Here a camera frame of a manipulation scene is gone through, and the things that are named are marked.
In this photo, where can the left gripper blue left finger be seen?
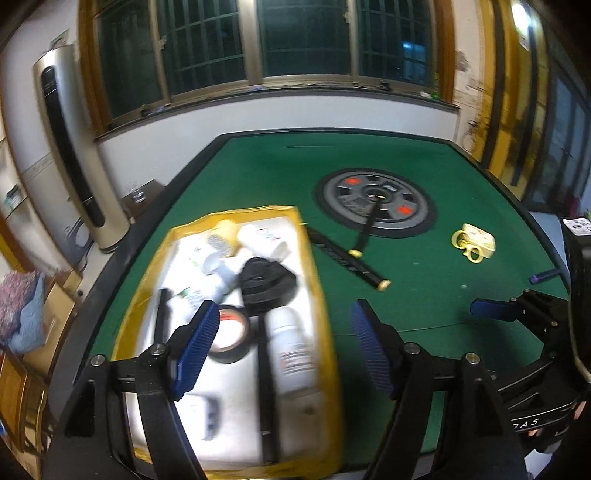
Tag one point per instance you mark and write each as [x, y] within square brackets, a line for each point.
[188, 348]

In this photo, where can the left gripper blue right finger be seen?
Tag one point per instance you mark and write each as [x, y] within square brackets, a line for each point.
[380, 344]

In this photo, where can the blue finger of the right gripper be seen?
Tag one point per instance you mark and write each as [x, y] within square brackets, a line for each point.
[506, 311]

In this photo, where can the black electrical tape roll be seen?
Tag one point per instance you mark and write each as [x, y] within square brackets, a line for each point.
[234, 335]

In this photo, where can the cream earbud case with ring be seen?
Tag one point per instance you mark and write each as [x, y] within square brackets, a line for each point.
[475, 243]

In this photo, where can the white bottle red label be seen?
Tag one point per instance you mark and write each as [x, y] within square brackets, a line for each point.
[294, 368]

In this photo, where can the black cooling fan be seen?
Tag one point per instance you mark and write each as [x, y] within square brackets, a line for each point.
[265, 285]

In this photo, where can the yellow round sponge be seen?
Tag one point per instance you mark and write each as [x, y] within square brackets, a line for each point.
[224, 237]

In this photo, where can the white power adapter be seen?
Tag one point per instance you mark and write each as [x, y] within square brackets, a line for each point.
[201, 417]

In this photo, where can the white pill bottle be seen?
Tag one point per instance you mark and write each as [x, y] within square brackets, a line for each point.
[214, 286]

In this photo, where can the black marker grey cap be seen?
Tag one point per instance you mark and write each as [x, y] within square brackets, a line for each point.
[269, 442]

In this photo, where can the white oval case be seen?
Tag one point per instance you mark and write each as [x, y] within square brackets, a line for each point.
[264, 241]

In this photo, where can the yellow cardboard box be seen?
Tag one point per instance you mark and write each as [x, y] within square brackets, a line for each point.
[309, 428]

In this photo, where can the black marker on centre panel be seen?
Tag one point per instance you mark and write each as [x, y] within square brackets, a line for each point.
[364, 236]

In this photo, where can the black marker yellow caps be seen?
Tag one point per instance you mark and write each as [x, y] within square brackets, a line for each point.
[354, 265]

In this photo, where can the round grey table centre panel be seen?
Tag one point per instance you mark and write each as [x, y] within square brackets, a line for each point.
[349, 196]

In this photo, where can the standing air conditioner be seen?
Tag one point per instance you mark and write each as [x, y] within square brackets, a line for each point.
[70, 136]

